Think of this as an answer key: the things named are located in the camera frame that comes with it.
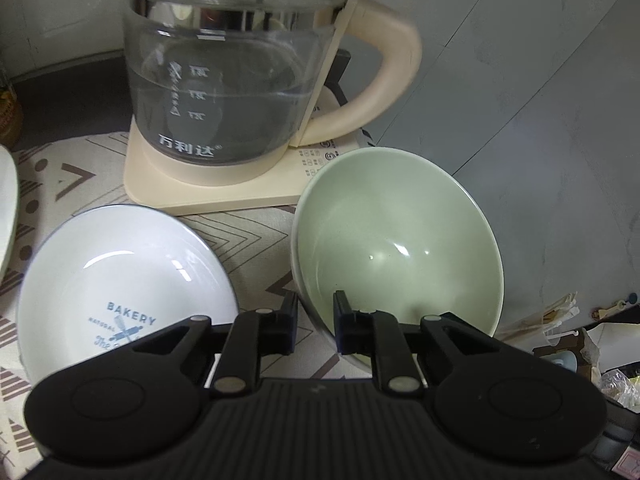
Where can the patterned tablecloth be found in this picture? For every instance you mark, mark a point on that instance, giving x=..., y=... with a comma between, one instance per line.
x=65, y=175

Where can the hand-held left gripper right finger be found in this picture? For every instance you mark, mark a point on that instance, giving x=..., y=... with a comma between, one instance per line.
x=341, y=321

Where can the white plate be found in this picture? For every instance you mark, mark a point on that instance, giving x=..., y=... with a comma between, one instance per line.
x=6, y=210

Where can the crumpled plastic bag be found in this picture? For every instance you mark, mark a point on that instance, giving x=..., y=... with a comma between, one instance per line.
x=622, y=387

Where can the pale green bowl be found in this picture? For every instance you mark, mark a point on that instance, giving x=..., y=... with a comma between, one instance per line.
x=395, y=225

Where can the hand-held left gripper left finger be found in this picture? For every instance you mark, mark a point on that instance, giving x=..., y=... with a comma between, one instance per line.
x=289, y=321

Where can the cream kettle base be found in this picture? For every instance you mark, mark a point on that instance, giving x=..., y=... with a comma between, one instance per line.
x=235, y=187

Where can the white bowl with blue print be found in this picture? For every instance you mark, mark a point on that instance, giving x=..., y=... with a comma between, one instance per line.
x=125, y=270

